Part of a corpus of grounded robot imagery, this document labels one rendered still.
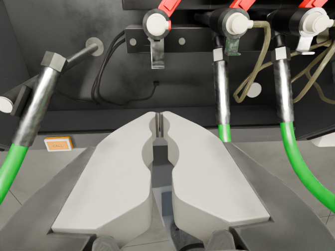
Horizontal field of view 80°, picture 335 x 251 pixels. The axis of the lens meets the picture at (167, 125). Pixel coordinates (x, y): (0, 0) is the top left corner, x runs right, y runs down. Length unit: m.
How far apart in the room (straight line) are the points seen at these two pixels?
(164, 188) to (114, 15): 0.58
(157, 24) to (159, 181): 0.65
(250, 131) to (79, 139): 0.38
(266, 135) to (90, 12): 0.47
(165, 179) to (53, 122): 0.45
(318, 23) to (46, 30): 0.49
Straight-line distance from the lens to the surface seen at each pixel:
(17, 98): 0.23
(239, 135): 0.49
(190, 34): 0.35
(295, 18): 0.28
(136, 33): 0.35
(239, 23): 0.23
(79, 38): 0.53
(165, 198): 0.78
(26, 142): 0.23
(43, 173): 2.05
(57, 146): 0.50
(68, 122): 0.53
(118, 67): 0.52
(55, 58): 0.24
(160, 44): 0.23
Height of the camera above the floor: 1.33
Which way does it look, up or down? 60 degrees down
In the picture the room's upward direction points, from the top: 174 degrees clockwise
